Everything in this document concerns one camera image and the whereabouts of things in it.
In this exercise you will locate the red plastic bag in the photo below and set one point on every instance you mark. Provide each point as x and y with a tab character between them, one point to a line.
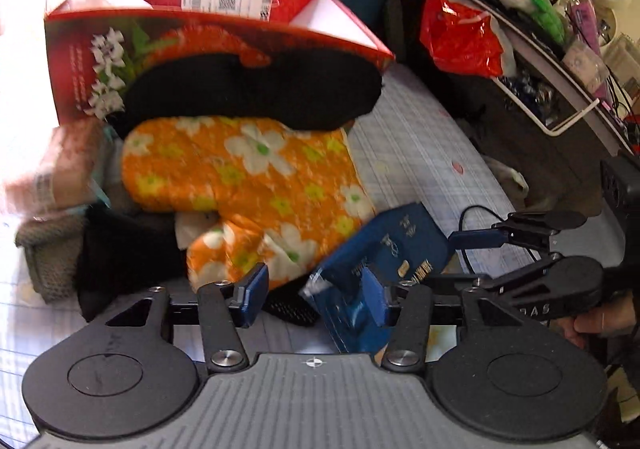
457	39

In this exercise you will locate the clear plastic jar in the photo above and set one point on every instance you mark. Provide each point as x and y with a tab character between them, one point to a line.
585	14

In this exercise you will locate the blue foil packet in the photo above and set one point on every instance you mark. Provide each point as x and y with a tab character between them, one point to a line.
400	249

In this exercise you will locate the grey knitted cloth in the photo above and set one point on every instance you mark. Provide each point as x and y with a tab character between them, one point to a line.
45	259

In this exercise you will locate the person's right hand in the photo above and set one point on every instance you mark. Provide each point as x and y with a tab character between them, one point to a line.
600	321

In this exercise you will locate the orange floral oven mitt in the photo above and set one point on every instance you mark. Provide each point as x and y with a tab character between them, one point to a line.
250	189

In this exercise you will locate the black dotted glove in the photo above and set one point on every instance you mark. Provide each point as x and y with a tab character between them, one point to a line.
290	311

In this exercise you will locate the pink tissue packet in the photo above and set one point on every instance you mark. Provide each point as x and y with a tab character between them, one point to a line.
65	164

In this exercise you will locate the dark wooden desk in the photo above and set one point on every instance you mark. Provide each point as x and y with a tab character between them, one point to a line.
515	144

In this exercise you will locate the checkered bedsheet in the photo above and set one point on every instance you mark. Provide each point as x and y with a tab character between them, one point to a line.
415	139

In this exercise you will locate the red cardboard box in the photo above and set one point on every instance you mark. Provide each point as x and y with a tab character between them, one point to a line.
70	54

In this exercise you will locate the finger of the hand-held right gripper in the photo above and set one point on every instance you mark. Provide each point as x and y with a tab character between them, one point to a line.
475	239
510	279

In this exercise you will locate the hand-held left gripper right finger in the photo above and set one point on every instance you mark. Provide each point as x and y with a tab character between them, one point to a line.
375	299

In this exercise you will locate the black soft cloth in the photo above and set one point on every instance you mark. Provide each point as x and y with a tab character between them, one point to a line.
280	89

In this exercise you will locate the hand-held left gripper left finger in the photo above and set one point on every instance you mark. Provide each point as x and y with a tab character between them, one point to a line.
255	289

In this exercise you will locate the black fleece cloth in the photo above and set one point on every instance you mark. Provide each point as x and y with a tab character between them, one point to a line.
125	249

